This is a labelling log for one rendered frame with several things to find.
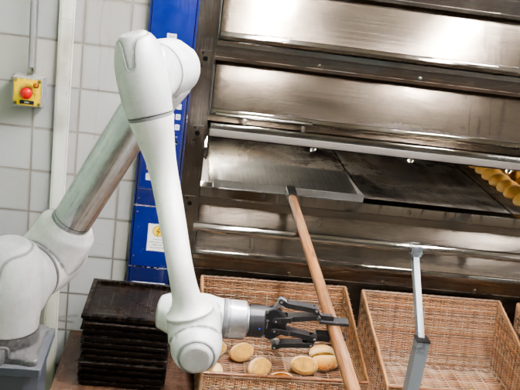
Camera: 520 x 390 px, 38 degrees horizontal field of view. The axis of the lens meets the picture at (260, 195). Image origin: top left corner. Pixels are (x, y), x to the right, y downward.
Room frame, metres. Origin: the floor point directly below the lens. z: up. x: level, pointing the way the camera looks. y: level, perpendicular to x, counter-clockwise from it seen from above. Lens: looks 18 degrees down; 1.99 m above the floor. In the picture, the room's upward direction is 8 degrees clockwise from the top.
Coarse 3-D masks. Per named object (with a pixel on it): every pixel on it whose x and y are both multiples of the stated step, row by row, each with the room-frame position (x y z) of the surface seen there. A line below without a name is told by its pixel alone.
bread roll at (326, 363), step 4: (316, 356) 2.42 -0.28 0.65; (320, 356) 2.41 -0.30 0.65; (324, 356) 2.41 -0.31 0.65; (328, 356) 2.42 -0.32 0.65; (332, 356) 2.42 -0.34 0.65; (316, 360) 2.40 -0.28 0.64; (320, 360) 2.40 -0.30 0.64; (324, 360) 2.40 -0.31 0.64; (328, 360) 2.40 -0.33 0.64; (332, 360) 2.41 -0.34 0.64; (336, 360) 2.42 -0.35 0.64; (320, 364) 2.39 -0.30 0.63; (324, 364) 2.39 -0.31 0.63; (328, 364) 2.40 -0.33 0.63; (332, 364) 2.40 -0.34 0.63; (336, 364) 2.41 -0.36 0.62; (320, 368) 2.39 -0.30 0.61; (324, 368) 2.39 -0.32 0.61; (328, 368) 2.40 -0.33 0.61; (332, 368) 2.40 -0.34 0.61
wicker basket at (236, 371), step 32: (224, 288) 2.52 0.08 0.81; (256, 288) 2.54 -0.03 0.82; (288, 288) 2.56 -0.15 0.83; (352, 320) 2.42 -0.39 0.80; (224, 352) 2.45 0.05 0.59; (256, 352) 2.48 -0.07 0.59; (352, 352) 2.35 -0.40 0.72; (256, 384) 2.09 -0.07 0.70; (288, 384) 2.11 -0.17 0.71; (320, 384) 2.12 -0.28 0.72
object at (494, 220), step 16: (208, 192) 2.56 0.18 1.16; (224, 192) 2.57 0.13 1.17; (240, 192) 2.57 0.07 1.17; (256, 192) 2.58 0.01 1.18; (320, 208) 2.61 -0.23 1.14; (336, 208) 2.61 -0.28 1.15; (352, 208) 2.62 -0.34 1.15; (368, 208) 2.63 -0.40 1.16; (384, 208) 2.63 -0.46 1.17; (400, 208) 2.64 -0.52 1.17; (416, 208) 2.65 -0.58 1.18; (432, 208) 2.67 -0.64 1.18; (448, 208) 2.70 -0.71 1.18; (480, 224) 2.68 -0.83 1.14; (496, 224) 2.68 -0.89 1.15; (512, 224) 2.69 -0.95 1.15
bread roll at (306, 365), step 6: (294, 360) 2.37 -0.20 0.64; (300, 360) 2.38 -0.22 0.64; (306, 360) 2.38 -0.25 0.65; (312, 360) 2.38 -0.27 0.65; (294, 366) 2.36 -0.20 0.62; (300, 366) 2.36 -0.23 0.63; (306, 366) 2.37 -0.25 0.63; (312, 366) 2.37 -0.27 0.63; (300, 372) 2.36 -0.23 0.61; (306, 372) 2.35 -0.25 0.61; (312, 372) 2.36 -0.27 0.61
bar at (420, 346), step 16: (208, 224) 2.19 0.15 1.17; (224, 224) 2.21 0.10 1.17; (320, 240) 2.23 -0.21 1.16; (336, 240) 2.23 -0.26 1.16; (352, 240) 2.24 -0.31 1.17; (368, 240) 2.25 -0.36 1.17; (384, 240) 2.27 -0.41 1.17; (416, 256) 2.26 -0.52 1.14; (464, 256) 2.28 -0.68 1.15; (480, 256) 2.29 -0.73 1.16; (496, 256) 2.29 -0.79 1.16; (512, 256) 2.30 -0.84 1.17; (416, 272) 2.22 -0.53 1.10; (416, 288) 2.18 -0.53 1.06; (416, 304) 2.14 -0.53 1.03; (416, 320) 2.11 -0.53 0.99; (416, 336) 2.07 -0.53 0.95; (416, 352) 2.04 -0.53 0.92; (416, 368) 2.04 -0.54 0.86; (416, 384) 2.04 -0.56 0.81
